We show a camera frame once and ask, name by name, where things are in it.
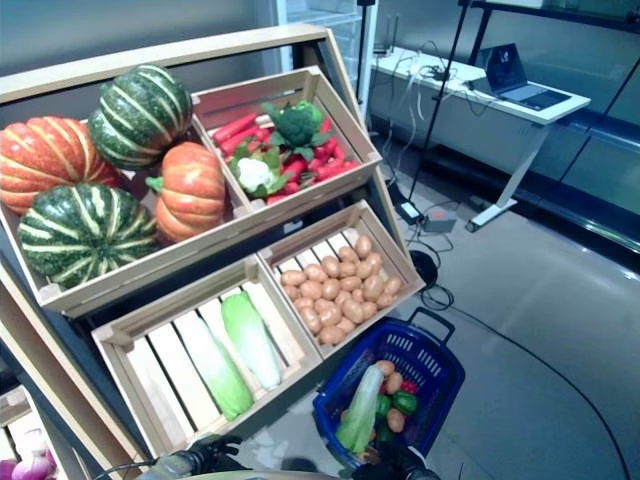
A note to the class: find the grey box with orange top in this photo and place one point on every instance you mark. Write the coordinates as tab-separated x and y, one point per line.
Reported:
439	222

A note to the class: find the small wooden onion crate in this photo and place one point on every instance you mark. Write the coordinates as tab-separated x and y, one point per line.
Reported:
12	405

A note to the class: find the wooden potato crate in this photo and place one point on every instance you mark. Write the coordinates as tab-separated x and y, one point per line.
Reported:
391	246

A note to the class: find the black power adapter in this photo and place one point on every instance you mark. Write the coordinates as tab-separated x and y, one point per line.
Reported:
408	211

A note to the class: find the purple onions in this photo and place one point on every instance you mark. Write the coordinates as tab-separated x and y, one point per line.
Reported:
32	467

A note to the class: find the open grey laptop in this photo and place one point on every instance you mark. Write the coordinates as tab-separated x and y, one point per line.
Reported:
520	85

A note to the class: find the black metal rack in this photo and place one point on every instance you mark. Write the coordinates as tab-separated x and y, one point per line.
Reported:
600	150

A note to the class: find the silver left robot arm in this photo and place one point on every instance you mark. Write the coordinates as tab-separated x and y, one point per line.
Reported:
167	467

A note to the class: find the blue plastic shopping basket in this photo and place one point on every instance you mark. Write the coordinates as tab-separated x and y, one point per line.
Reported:
435	361

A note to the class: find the wooden produce display shelf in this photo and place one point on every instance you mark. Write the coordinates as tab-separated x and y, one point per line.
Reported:
150	56

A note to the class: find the napa cabbage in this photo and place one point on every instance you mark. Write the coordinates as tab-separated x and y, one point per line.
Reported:
250	340
362	410
220	380

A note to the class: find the green bell pepper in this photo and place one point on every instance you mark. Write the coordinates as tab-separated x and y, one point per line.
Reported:
405	403
383	406

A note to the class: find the large wooden pumpkin crate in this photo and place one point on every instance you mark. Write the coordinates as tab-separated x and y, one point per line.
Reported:
175	256

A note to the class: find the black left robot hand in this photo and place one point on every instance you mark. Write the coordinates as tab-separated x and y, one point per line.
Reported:
212	450

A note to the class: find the black upright stand pole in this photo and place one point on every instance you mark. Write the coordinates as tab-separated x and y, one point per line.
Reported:
364	45

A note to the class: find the black round stand base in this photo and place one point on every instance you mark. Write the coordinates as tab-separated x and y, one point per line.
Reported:
424	267

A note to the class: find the white glass door cabinet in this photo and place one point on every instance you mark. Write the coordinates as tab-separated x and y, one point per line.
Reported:
320	20

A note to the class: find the green striped pumpkin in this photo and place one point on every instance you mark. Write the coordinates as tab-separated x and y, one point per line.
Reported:
85	235
140	115

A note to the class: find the brown potato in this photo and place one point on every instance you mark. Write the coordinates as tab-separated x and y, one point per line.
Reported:
364	270
348	254
315	273
350	283
293	278
369	310
330	315
385	368
395	420
331	289
330	266
311	289
363	246
392	285
353	310
393	383
331	335
373	288
385	300
374	261
310	320

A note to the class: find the wooden carrot crate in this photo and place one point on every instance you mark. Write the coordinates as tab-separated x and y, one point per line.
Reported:
327	102

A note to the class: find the red bell pepper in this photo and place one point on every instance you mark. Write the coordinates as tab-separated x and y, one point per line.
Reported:
409	386

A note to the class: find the white cauliflower with leaves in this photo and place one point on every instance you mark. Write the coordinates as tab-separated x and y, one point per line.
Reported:
255	172

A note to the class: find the small orange pumpkin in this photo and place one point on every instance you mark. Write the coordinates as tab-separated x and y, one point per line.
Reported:
192	195

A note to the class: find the green broccoli head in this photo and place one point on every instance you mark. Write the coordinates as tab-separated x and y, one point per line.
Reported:
295	125

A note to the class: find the wooden cabbage crate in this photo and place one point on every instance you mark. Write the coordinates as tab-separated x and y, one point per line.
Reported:
165	382

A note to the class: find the white desk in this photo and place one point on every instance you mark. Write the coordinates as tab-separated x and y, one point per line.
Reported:
475	125

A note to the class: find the large orange pumpkin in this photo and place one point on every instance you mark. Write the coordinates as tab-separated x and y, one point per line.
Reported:
45	155

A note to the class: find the black slanted stand pole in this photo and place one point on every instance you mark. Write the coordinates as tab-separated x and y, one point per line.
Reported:
440	90

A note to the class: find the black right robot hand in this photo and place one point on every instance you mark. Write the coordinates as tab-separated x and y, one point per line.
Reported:
387	465

